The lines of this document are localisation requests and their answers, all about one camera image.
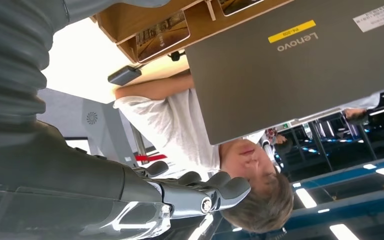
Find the person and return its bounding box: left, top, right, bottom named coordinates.
left=112, top=71, right=296, bottom=234

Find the yellow forest hotel card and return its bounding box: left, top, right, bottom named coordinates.
left=134, top=9, right=192, bottom=64
left=217, top=0, right=266, bottom=17

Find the wooden card organizer box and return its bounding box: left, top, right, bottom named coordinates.
left=90, top=0, right=296, bottom=65

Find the grey kiosk stand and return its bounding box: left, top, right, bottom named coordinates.
left=80, top=98, right=139, bottom=167

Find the grey Lenovo laptop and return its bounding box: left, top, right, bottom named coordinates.
left=184, top=0, right=384, bottom=146

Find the chrome stanchion post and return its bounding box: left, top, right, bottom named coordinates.
left=130, top=124, right=150, bottom=166

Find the black card reader cable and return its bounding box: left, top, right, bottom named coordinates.
left=135, top=49, right=187, bottom=72

